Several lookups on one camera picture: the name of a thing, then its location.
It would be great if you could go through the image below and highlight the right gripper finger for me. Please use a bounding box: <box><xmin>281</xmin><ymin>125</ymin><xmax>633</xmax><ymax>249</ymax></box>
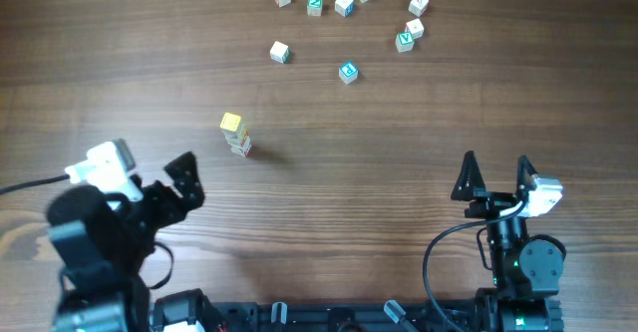
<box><xmin>515</xmin><ymin>156</ymin><xmax>537</xmax><ymax>197</ymax></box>
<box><xmin>451</xmin><ymin>151</ymin><xmax>486</xmax><ymax>201</ymax></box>

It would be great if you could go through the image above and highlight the white soccer ball block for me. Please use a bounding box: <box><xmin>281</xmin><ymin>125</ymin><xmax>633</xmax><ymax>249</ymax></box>
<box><xmin>226</xmin><ymin>134</ymin><xmax>250</xmax><ymax>150</ymax></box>

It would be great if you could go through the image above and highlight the green V block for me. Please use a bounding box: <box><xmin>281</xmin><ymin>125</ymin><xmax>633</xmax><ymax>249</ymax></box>
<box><xmin>395</xmin><ymin>31</ymin><xmax>415</xmax><ymax>53</ymax></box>

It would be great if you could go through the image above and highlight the blue C block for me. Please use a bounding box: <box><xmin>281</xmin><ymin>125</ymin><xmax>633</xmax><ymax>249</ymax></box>
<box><xmin>339</xmin><ymin>61</ymin><xmax>359</xmax><ymax>85</ymax></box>

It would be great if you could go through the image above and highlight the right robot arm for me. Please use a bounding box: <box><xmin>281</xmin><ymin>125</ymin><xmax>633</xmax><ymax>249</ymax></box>
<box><xmin>451</xmin><ymin>151</ymin><xmax>566</xmax><ymax>332</ymax></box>

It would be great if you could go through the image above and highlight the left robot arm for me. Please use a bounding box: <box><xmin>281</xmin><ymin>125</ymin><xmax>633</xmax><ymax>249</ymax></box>
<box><xmin>47</xmin><ymin>152</ymin><xmax>205</xmax><ymax>331</ymax></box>

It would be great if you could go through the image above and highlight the white base tower block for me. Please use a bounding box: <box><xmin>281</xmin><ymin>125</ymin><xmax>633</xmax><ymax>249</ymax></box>
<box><xmin>231</xmin><ymin>147</ymin><xmax>251</xmax><ymax>157</ymax></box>

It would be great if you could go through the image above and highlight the white red-sided block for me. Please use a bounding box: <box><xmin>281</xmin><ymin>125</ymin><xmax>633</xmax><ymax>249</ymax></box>
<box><xmin>405</xmin><ymin>18</ymin><xmax>425</xmax><ymax>40</ymax></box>

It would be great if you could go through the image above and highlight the white picture block far right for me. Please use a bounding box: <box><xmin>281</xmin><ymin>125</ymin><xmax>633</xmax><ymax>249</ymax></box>
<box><xmin>408</xmin><ymin>0</ymin><xmax>430</xmax><ymax>17</ymax></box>

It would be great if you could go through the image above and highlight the white green-sided block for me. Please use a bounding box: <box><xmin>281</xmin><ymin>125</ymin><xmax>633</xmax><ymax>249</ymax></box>
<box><xmin>269</xmin><ymin>41</ymin><xmax>290</xmax><ymax>64</ymax></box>

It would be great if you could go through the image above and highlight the white blue-sided block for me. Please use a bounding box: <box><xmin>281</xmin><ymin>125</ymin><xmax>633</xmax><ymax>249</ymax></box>
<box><xmin>335</xmin><ymin>0</ymin><xmax>355</xmax><ymax>17</ymax></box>

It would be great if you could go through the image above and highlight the green N block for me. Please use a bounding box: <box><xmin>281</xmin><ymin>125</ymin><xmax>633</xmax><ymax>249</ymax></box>
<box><xmin>307</xmin><ymin>0</ymin><xmax>323</xmax><ymax>17</ymax></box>

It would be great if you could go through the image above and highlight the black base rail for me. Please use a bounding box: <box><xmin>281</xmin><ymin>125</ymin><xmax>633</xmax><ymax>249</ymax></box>
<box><xmin>149</xmin><ymin>287</ymin><xmax>565</xmax><ymax>332</ymax></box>

